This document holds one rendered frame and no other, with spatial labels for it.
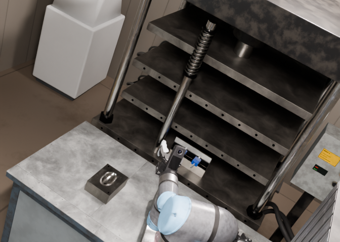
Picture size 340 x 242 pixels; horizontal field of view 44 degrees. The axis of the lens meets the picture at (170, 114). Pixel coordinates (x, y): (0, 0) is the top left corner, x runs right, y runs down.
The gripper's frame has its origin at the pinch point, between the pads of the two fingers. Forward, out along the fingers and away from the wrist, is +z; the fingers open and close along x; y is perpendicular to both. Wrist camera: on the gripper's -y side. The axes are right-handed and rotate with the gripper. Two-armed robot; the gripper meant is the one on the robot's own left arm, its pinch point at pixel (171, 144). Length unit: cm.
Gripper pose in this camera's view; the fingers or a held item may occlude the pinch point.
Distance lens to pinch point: 179.0
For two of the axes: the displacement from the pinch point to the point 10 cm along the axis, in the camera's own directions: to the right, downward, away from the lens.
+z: 0.2, -5.5, 8.3
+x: 8.8, 4.0, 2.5
